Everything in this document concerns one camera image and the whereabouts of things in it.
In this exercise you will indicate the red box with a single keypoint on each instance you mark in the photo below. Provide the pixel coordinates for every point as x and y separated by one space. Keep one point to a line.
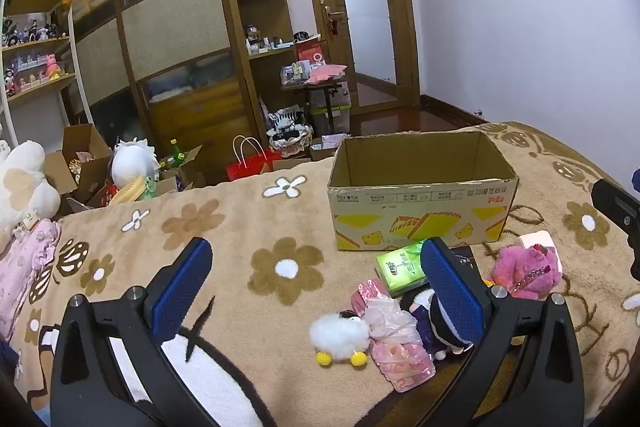
310 51

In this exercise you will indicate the small brown cardboard box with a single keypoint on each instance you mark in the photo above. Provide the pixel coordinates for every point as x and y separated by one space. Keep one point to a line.
187 167

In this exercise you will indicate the green tissue pack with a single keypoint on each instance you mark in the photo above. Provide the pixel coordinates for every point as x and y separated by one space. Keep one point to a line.
400 269

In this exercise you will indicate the wooden corner shelf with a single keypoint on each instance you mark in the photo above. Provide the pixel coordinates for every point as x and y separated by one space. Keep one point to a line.
260 7

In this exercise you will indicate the pink plush toy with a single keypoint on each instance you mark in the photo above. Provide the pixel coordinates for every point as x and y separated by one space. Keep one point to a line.
522 269

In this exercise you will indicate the dark blue plush doll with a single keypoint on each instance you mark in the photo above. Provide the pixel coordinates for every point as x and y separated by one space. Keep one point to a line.
430 322

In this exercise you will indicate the plain open cardboard box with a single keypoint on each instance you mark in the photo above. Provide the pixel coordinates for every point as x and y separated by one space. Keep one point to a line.
80 157

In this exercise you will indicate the red gift bag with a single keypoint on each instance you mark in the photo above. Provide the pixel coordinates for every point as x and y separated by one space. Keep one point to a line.
250 167

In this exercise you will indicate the white and wood display shelf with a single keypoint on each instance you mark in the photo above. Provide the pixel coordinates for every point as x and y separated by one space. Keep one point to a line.
37 42

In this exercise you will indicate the green frog toy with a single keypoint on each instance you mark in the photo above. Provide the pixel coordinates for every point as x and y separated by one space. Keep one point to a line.
148 188

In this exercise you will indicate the pink and white box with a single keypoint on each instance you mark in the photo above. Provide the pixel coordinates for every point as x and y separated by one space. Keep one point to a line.
537 239

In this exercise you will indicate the pink floral cloth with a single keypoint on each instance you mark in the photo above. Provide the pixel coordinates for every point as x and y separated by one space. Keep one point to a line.
20 267

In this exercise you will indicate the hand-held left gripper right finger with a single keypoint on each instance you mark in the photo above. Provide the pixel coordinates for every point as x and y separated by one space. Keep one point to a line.
450 297

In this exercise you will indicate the cardboard box yellow print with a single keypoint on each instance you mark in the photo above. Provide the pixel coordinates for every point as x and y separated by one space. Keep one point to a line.
425 212

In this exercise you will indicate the white fluffy sheep plush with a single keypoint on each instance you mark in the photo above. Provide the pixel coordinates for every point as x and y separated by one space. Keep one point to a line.
337 337

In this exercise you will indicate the wicker basket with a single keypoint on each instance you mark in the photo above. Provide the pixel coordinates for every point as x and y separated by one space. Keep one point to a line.
290 139

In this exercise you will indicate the wooden wardrobe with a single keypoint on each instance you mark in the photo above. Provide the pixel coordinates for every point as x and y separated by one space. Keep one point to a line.
170 17

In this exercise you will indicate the black cap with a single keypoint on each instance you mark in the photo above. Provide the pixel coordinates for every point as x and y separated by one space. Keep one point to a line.
302 36

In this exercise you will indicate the white-haired plush doll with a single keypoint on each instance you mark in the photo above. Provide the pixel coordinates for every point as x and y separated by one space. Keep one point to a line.
132 162

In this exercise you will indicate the small side table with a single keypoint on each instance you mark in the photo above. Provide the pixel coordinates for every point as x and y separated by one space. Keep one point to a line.
325 89

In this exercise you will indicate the white flower-shaped plush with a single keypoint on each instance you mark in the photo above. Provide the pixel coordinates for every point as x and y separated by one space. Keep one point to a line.
25 187

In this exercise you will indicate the clear storage bin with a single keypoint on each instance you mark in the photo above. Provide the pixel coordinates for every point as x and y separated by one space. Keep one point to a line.
337 119

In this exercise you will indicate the pink figure toy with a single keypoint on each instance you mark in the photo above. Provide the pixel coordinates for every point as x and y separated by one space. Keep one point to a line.
52 67

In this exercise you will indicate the brown flower print blanket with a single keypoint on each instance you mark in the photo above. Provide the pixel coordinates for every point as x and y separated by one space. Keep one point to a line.
250 217

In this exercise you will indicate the pale yellow ribbed toy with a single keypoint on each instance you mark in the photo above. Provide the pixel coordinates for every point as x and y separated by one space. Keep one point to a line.
125 194

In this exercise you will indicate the green bottle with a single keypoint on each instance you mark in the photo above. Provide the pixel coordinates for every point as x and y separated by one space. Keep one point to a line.
176 152

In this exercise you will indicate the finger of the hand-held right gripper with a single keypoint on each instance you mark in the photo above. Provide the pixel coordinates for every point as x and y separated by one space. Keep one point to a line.
612 204

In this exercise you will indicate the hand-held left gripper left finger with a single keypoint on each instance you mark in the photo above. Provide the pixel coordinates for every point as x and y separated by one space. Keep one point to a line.
182 287

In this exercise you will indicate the pink plastic-wrapped packet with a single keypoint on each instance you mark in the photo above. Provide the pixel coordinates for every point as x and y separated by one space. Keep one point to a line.
400 347

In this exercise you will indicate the row of small figurines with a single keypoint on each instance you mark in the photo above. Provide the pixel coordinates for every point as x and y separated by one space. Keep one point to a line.
30 32

